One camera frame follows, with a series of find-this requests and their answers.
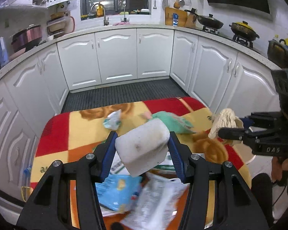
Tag white blue wrapper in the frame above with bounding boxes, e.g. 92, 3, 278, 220
103, 109, 122, 131

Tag red yellow printed blanket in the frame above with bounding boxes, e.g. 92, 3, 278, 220
30, 97, 252, 230

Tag yellow bottle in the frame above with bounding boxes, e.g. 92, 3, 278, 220
96, 3, 105, 18

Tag dish rack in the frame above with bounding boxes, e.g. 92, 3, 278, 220
46, 11, 75, 37

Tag wooden knife block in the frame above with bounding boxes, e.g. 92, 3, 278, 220
185, 8, 197, 28

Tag steel sink faucet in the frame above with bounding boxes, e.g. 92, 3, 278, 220
91, 3, 110, 26

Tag white foam block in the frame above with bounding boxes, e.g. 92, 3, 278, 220
115, 119, 170, 176

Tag white printed snack packet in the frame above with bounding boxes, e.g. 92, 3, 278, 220
121, 172, 190, 229

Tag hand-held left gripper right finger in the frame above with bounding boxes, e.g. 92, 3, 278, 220
167, 131, 270, 230

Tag dark metal pot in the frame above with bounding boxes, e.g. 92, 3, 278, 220
267, 39, 288, 69

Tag person's right hand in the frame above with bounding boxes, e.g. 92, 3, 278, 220
271, 156, 288, 188

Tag pink electric cooker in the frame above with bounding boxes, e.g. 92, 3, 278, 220
11, 24, 43, 53

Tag blue snack packet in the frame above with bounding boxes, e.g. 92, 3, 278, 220
95, 174, 143, 212

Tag black frying pan with lid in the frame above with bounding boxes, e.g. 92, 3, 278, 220
184, 9, 224, 30

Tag person's dark clothing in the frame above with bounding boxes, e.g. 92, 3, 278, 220
251, 172, 288, 230

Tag cream cotton glove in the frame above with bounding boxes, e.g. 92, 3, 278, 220
208, 108, 244, 145

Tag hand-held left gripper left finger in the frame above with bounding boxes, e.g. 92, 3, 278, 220
16, 131, 118, 230

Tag black gas stove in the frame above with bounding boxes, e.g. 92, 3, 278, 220
202, 26, 255, 48

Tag yellow cooking pot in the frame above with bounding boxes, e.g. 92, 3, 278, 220
229, 21, 260, 41

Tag green plastic bag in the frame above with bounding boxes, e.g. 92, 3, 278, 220
152, 111, 197, 135

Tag black cable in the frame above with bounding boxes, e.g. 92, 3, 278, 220
272, 182, 287, 208

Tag wooden cutting board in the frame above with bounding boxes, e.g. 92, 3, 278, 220
165, 7, 188, 27

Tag dark ribbed floor mat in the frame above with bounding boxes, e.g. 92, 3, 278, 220
61, 78, 190, 114

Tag white kitchen base cabinets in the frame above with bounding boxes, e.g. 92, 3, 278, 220
0, 26, 286, 202

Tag small steel faucet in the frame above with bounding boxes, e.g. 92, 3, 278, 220
121, 1, 129, 23

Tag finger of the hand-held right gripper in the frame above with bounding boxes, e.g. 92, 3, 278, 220
240, 111, 282, 128
218, 127, 279, 146

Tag blue cup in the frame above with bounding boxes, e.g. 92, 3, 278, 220
0, 36, 9, 67

